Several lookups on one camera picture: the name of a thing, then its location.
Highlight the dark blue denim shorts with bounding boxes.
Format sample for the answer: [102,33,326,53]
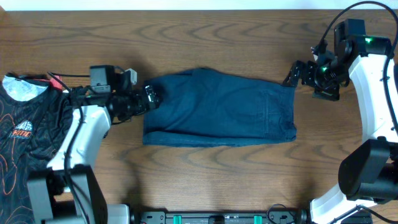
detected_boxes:
[142,68,297,147]

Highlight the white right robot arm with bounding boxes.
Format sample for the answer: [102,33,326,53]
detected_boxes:
[284,19,397,223]

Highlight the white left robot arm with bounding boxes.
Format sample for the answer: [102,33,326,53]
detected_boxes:
[27,65,160,224]

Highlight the folded navy blue garment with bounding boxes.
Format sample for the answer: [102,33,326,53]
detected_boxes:
[394,63,398,92]

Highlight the black orange patterned t-shirt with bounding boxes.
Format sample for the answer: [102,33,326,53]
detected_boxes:
[1,73,73,223]

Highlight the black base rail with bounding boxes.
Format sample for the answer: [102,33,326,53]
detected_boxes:
[129,204,315,224]

